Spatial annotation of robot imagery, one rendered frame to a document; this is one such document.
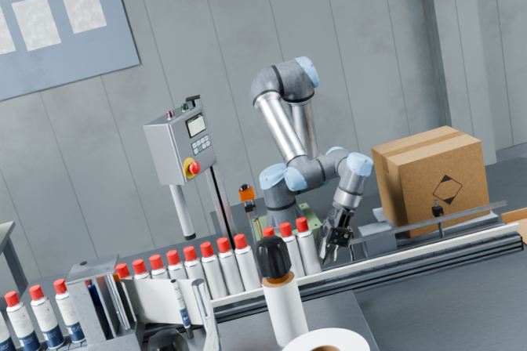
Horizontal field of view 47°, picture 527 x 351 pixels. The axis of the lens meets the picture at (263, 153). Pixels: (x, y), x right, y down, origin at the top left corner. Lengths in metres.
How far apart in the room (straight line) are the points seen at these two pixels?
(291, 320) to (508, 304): 0.59
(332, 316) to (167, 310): 0.47
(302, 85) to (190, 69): 2.13
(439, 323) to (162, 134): 0.92
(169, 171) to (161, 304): 0.39
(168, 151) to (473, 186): 1.03
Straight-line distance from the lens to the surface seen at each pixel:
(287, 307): 1.60
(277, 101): 2.01
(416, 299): 1.86
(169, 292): 1.80
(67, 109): 4.20
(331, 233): 1.82
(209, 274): 1.88
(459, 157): 2.12
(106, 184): 4.31
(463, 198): 2.18
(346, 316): 1.75
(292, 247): 1.86
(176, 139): 1.75
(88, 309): 1.81
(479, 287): 1.89
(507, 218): 2.21
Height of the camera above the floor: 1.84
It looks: 17 degrees down
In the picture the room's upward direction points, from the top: 14 degrees counter-clockwise
